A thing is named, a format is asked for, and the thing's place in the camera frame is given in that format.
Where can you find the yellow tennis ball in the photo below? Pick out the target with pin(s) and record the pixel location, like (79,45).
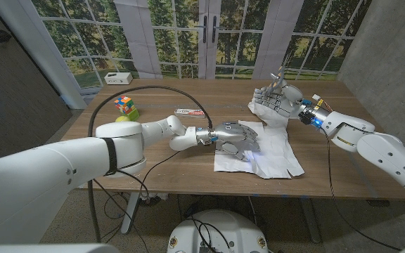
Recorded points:
(121,118)

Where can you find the green cube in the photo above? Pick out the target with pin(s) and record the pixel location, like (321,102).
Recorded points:
(131,115)

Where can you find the grey table leg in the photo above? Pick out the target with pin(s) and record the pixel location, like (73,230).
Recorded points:
(311,221)

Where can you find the white pillar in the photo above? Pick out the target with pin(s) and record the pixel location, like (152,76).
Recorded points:
(40,45)

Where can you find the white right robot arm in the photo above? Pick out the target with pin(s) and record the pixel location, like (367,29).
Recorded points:
(389,151)

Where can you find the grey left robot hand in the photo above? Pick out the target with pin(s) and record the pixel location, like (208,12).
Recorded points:
(234,135)

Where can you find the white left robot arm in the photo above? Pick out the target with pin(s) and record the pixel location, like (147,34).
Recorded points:
(65,168)

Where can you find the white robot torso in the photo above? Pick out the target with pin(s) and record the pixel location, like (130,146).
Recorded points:
(230,228)

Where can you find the Colgate toothpaste box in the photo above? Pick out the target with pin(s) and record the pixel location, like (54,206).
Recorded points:
(192,112)

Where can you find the white paper sheet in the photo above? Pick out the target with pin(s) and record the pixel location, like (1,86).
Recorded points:
(280,154)

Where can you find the multicoloured puzzle cube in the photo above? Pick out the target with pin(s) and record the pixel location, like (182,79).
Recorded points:
(124,104)

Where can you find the black wall hook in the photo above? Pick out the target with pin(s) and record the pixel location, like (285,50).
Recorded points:
(1,36)

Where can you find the printed forest window backdrop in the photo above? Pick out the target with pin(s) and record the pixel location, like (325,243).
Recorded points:
(241,45)

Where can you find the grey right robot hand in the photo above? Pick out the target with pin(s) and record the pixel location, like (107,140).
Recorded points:
(281,102)

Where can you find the crumpled paper scrap under table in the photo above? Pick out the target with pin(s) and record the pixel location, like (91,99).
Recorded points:
(149,197)

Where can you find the white power strip box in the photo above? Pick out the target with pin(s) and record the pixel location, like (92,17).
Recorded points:
(118,78)

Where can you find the crumpled white paper piece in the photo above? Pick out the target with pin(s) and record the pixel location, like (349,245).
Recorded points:
(269,117)

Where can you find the white table leg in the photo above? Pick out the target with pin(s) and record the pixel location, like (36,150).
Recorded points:
(130,214)

